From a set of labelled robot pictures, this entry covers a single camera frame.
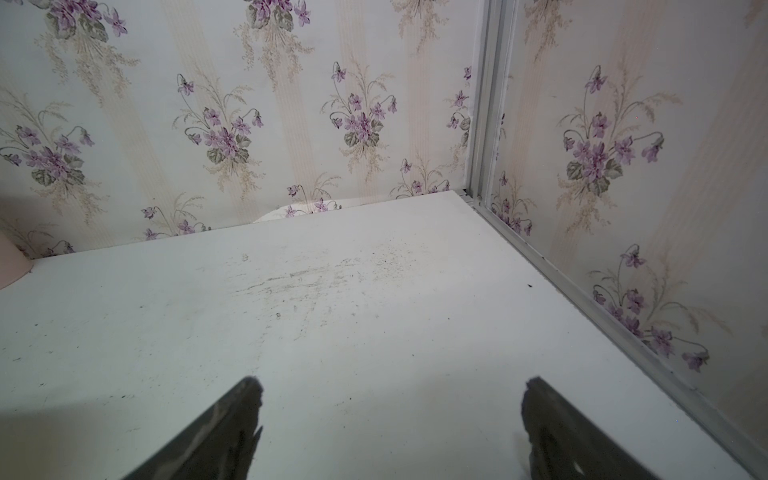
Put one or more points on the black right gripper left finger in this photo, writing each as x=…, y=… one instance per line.
x=219, y=444

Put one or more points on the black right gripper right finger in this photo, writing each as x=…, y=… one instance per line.
x=565, y=444

